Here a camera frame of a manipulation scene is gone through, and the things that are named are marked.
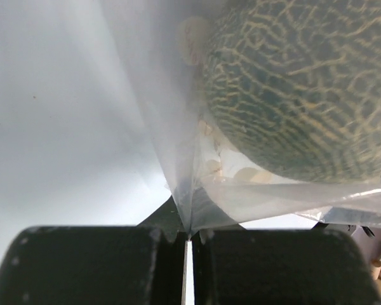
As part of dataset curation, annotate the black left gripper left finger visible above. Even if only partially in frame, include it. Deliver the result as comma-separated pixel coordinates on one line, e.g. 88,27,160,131
0,199,187,304

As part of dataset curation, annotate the wooden mallet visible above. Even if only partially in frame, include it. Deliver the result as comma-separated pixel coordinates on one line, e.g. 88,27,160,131
370,254,381,280

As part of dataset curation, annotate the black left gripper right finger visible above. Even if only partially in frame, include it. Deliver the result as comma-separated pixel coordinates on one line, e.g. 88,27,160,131
190,184,381,305

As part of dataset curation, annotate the green netted fake melon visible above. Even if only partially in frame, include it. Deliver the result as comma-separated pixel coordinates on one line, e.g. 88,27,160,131
197,1,381,183

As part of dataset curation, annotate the clear zip top bag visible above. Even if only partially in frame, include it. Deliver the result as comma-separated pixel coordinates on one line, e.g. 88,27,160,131
100,1,381,233

